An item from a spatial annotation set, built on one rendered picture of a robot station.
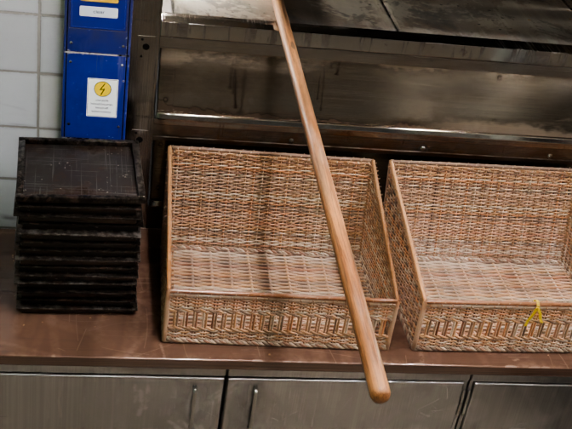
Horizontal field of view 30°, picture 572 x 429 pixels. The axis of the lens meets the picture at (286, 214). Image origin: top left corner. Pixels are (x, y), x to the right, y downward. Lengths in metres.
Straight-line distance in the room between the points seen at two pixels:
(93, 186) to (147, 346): 0.39
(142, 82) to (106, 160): 0.25
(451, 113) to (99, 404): 1.17
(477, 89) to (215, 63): 0.70
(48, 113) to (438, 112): 1.01
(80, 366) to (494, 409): 1.03
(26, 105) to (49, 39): 0.19
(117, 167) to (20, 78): 0.35
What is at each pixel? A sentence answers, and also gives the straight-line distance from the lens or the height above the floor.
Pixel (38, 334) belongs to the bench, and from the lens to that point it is 2.55.
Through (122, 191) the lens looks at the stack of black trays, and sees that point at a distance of 2.47.
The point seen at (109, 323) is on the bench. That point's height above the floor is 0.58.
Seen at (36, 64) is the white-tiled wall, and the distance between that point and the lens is 2.71.
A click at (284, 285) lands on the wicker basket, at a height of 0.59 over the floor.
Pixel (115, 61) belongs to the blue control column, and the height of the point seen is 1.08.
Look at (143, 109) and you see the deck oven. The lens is 2.76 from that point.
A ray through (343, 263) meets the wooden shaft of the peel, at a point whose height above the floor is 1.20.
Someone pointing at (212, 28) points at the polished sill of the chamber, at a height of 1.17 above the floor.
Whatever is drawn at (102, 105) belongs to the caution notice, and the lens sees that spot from 2.71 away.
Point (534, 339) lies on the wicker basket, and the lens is 2.73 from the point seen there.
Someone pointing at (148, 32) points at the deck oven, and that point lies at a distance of 2.67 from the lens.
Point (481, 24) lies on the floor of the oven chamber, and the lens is 2.97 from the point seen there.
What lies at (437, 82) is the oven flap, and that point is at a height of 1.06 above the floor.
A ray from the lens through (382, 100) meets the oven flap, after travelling 2.81.
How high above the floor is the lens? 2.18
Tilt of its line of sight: 31 degrees down
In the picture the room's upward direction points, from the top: 9 degrees clockwise
